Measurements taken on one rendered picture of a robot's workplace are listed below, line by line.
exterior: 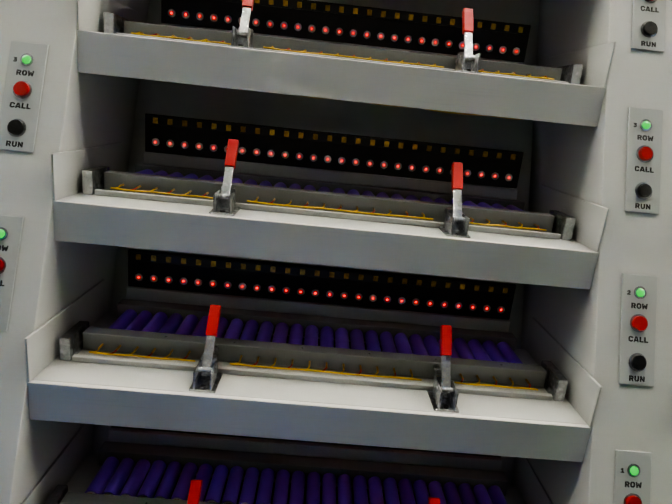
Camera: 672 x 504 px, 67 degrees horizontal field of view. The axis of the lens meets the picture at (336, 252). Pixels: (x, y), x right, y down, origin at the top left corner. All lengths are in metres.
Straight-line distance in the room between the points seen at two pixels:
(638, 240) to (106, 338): 0.63
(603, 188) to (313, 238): 0.34
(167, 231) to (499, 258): 0.37
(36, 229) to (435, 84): 0.47
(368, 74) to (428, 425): 0.40
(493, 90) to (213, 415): 0.48
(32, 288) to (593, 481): 0.64
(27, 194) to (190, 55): 0.23
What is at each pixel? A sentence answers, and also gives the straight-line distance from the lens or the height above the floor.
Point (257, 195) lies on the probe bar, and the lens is 0.64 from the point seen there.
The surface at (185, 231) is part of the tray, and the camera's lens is 0.59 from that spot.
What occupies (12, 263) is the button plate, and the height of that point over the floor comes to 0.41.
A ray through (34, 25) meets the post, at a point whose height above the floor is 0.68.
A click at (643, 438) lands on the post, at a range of 0.69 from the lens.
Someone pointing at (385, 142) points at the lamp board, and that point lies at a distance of 0.75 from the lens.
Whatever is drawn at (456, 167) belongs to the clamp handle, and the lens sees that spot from 0.63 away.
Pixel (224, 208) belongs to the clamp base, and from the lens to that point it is 0.61.
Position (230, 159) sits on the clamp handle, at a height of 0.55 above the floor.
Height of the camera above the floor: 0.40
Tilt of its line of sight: 5 degrees up
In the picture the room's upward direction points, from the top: 5 degrees clockwise
